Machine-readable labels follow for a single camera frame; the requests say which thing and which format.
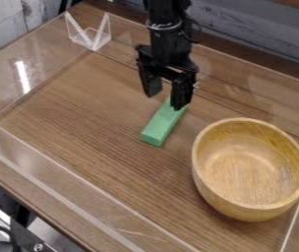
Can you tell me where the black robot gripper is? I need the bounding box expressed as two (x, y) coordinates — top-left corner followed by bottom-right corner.
(135, 21), (198, 111)

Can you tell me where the green rectangular block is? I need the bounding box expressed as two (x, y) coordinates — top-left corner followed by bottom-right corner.
(141, 97), (187, 147)

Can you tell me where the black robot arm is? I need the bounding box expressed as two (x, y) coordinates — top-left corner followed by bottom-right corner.
(135, 0), (198, 111)

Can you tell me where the brown wooden bowl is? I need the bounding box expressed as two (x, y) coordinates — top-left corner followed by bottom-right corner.
(191, 118), (299, 221)

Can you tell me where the clear acrylic corner bracket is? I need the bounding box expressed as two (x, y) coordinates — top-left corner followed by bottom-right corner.
(64, 12), (112, 51)

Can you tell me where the black metal table bracket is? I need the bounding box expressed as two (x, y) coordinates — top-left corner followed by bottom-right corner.
(11, 218), (72, 252)

